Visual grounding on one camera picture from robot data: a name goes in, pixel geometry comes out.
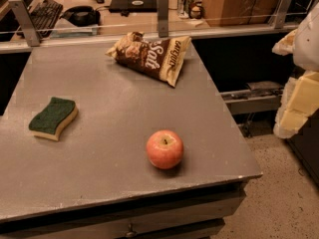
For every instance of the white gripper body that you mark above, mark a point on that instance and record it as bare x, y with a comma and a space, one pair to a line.
308, 45

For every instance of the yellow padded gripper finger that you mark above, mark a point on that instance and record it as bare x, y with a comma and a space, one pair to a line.
300, 100
286, 45

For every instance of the green and yellow sponge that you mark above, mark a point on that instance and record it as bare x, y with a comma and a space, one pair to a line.
53, 119

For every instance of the brown chip bag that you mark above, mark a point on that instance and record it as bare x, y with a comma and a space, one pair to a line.
160, 59

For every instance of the small dark jar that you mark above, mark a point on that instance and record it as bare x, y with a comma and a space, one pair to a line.
196, 12

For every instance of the metal can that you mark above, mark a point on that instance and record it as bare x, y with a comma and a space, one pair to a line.
183, 8

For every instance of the black laptop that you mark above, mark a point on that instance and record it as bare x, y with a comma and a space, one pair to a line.
133, 6

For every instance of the red apple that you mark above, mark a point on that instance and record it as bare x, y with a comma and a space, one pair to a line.
164, 149

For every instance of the black headphones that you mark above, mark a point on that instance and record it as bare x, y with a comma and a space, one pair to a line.
82, 16

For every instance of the black keyboard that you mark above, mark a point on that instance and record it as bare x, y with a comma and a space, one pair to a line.
45, 16

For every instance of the grey metal rail frame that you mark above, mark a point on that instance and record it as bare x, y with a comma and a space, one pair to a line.
255, 98

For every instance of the right metal bracket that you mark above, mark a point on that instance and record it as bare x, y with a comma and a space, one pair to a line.
279, 16

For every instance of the metal bracket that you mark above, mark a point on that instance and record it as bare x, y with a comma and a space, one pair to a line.
21, 13
279, 16
162, 18

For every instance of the middle metal bracket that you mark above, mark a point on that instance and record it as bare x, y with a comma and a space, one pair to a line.
162, 18

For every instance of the drawer handle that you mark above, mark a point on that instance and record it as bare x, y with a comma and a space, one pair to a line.
131, 233

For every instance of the left metal bracket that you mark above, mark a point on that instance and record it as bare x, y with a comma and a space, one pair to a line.
21, 13

